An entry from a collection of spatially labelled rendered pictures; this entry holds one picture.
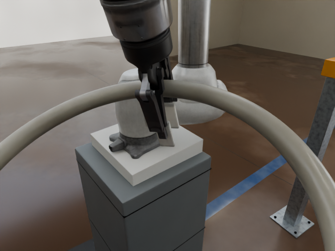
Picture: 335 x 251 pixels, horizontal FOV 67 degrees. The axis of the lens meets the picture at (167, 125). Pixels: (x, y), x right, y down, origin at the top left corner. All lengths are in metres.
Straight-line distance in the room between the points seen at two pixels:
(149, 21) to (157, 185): 0.62
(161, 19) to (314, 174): 0.25
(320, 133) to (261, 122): 1.22
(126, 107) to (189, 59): 0.26
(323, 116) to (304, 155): 1.21
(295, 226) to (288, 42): 5.66
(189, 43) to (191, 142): 0.37
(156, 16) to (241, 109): 0.17
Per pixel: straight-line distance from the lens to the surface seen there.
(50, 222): 1.97
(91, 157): 1.03
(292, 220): 1.93
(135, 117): 0.85
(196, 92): 0.41
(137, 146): 0.92
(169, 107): 0.50
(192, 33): 0.82
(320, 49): 6.84
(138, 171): 0.84
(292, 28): 7.07
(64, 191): 2.17
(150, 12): 0.34
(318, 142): 1.59
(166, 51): 0.38
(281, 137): 0.34
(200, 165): 0.98
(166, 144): 0.51
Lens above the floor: 1.37
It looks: 28 degrees down
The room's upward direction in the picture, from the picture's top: straight up
